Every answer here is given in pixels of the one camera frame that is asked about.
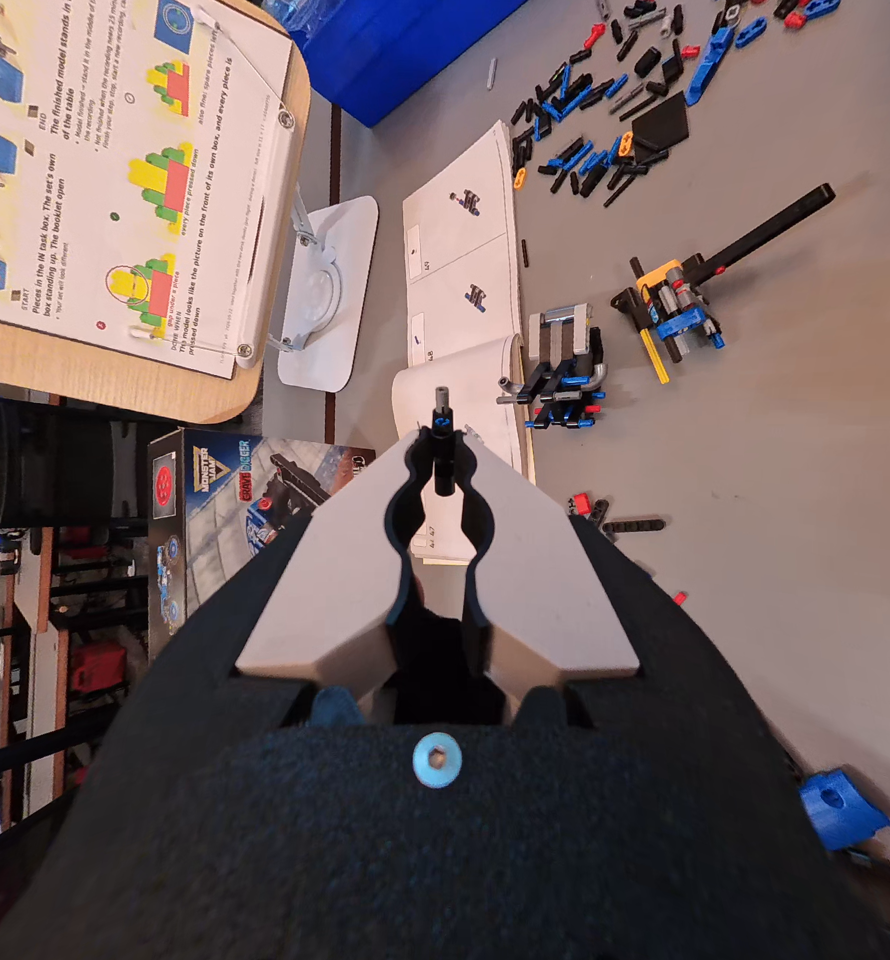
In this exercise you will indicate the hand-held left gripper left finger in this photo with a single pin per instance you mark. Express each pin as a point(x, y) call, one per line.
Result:
point(325, 585)

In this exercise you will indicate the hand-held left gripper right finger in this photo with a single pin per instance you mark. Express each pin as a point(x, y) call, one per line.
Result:
point(557, 592)

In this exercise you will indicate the small black lego subassembly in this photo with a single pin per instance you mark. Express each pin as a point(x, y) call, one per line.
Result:
point(443, 465)

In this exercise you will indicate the lego assembly with yellow axle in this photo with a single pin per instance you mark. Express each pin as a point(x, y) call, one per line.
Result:
point(677, 300)

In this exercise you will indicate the red lego connector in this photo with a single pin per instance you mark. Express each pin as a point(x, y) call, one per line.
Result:
point(581, 502)

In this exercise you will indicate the black five-hole lego beam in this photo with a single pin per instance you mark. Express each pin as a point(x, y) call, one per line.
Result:
point(632, 525)

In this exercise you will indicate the lego set box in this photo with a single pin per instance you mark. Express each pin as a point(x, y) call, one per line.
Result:
point(212, 480)

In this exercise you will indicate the grey black lego chassis assembly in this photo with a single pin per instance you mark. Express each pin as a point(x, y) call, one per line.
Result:
point(565, 375)

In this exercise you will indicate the black square lego plate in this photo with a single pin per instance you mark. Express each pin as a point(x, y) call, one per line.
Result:
point(662, 124)

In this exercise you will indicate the pile of small lego pieces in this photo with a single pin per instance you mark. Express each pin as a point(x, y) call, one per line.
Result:
point(647, 61)

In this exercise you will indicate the long blue lego panel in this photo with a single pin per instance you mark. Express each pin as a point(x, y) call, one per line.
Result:
point(707, 67)

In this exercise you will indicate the white stand base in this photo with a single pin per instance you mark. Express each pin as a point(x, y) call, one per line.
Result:
point(332, 300)

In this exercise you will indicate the black office chair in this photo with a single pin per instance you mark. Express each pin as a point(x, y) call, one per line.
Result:
point(40, 457)

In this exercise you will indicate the wooden board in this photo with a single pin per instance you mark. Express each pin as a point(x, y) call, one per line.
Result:
point(77, 375)

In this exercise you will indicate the blue printed plastic part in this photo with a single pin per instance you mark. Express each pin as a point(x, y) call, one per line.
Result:
point(834, 810)

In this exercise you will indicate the open instruction booklet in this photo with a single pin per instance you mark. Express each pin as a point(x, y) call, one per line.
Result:
point(460, 247)

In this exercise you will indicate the printed instruction sheet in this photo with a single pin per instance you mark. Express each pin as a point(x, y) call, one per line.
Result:
point(115, 150)

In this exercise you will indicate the blue plastic bin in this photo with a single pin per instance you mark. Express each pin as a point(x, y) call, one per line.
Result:
point(385, 45)

